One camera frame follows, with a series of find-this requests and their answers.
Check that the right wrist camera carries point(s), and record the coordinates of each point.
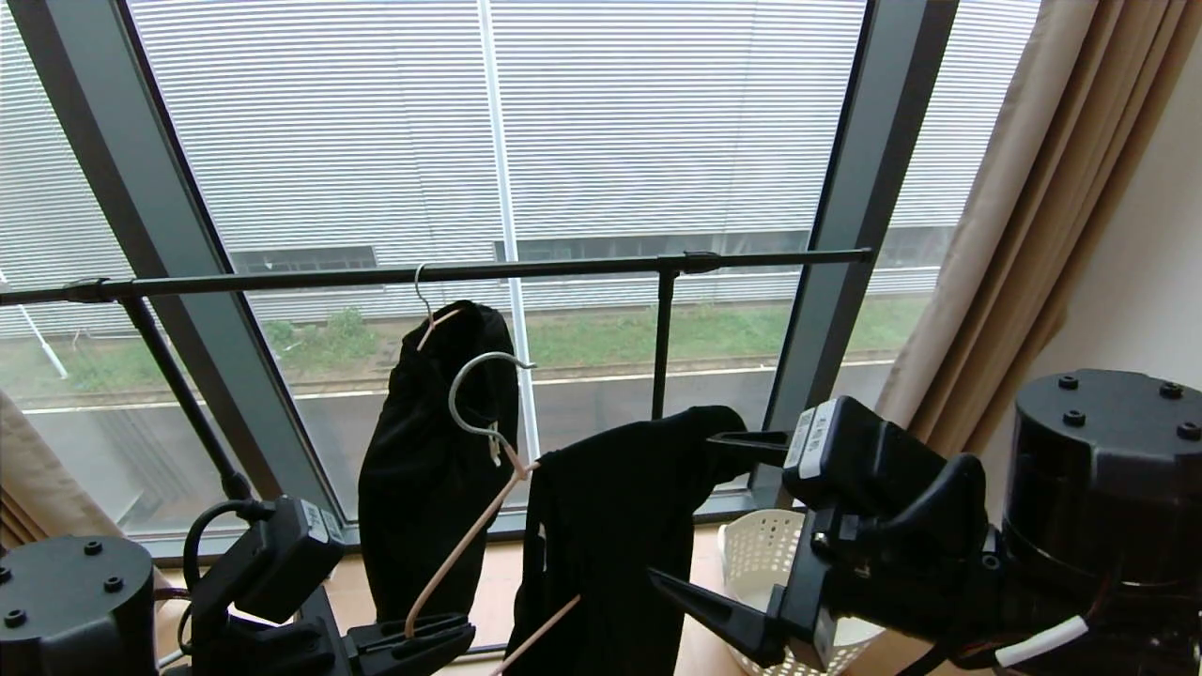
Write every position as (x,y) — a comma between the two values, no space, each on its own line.
(864,460)

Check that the black shorts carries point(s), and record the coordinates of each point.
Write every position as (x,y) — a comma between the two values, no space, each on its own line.
(423,488)

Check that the pink clothes hanger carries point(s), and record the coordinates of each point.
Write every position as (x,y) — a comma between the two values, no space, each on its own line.
(423,300)
(470,535)

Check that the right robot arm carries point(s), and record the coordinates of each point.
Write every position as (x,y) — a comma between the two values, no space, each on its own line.
(1099,469)

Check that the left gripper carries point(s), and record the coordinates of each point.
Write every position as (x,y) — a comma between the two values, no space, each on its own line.
(282,652)

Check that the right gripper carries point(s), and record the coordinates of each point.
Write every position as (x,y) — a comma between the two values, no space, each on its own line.
(901,601)

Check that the beige curtain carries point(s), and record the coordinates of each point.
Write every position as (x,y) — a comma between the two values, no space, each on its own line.
(38,469)
(1033,235)

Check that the black garment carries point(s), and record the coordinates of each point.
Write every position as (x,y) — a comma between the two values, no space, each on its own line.
(610,545)

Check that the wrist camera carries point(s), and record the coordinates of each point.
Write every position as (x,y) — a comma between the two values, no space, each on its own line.
(864,460)
(282,554)

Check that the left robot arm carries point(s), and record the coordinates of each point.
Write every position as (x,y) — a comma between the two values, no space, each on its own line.
(66,601)

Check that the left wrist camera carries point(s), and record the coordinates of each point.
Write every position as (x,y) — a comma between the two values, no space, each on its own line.
(282,554)

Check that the white laundry basket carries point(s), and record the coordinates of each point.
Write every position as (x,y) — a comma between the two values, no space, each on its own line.
(761,554)

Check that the black clothes rack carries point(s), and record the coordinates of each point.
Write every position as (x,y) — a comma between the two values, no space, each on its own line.
(376,275)

